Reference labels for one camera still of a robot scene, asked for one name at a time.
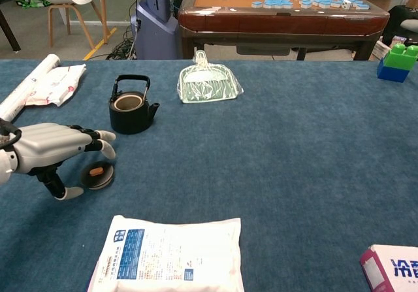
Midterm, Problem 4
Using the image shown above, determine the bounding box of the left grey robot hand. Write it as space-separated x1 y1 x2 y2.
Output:
11 123 117 201

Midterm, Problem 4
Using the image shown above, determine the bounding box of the black lid with orange knob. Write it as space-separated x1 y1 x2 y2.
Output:
80 161 115 191

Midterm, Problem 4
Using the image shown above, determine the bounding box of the purple blue robot base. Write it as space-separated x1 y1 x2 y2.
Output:
130 0 180 60

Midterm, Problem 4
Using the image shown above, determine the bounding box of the black cast iron teapot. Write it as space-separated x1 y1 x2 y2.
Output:
108 74 161 135

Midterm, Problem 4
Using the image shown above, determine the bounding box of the white red printed packet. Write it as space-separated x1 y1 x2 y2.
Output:
25 63 88 107

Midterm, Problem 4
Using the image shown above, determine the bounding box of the white paper roll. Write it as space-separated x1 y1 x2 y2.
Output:
0 54 61 123

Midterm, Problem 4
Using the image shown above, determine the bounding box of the black table leg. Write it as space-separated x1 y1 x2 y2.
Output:
0 9 22 52

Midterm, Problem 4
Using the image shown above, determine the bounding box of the green black bag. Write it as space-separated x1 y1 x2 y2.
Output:
16 0 52 9

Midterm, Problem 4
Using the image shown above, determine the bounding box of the clear plastic dustpan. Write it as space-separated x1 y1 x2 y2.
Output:
177 50 245 105

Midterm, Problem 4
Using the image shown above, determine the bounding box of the white pouch with blue label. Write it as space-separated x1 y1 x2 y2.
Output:
86 214 246 292

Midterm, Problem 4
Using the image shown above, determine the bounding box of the brown mahjong table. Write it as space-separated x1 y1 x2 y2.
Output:
177 0 391 61

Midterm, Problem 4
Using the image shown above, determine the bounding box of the blue toy block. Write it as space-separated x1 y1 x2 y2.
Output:
376 57 411 84

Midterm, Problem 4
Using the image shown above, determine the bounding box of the green toy block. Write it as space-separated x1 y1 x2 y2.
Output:
383 42 418 71

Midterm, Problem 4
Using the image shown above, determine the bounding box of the white pink toothpaste box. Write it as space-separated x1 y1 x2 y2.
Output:
359 244 418 292

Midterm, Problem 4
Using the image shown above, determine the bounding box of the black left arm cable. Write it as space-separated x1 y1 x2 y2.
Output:
0 119 22 151

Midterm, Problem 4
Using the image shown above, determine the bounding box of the tangle of floor cables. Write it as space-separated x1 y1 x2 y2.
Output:
106 27 137 60

